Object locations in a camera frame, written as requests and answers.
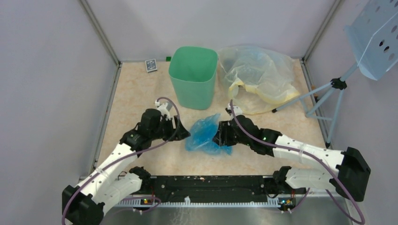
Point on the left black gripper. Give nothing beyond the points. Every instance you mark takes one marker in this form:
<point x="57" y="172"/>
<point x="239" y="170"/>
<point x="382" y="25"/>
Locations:
<point x="179" y="133"/>

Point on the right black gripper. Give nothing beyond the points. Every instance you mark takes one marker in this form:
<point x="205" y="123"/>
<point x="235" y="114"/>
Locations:
<point x="221" y="137"/>

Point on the blue plastic trash bag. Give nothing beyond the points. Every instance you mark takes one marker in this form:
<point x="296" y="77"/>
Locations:
<point x="202" y="134"/>

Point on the green plastic trash bin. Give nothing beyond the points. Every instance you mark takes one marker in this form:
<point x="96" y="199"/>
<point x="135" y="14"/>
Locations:
<point x="192" y="72"/>

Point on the clear yellow plastic bag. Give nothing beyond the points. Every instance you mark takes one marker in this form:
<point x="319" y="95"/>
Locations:
<point x="256" y="79"/>

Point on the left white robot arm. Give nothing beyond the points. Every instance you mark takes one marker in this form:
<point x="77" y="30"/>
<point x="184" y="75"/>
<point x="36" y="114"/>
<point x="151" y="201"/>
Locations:
<point x="87" y="202"/>

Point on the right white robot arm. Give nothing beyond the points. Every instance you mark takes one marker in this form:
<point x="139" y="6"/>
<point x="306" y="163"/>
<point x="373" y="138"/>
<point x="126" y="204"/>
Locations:
<point x="344" y="171"/>

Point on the playing card box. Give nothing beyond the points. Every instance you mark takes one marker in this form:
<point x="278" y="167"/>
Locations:
<point x="151" y="65"/>

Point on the light blue tripod stand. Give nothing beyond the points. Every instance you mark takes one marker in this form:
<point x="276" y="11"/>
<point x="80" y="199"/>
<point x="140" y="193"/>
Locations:
<point x="336" y="84"/>

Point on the perforated light blue panel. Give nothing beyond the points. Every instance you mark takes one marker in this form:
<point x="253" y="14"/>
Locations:
<point x="373" y="37"/>

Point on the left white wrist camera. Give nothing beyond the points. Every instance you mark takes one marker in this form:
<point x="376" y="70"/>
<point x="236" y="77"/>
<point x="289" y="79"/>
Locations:
<point x="164" y="108"/>

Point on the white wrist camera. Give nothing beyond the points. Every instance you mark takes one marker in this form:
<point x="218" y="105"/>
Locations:
<point x="236" y="109"/>
<point x="164" y="108"/>

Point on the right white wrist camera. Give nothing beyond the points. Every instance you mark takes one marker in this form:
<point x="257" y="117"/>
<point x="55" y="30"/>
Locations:
<point x="236" y="109"/>

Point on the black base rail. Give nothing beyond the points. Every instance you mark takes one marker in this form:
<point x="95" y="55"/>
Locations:
<point x="216" y="189"/>

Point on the white toothed cable strip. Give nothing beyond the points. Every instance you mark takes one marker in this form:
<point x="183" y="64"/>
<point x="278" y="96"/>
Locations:
<point x="135" y="202"/>

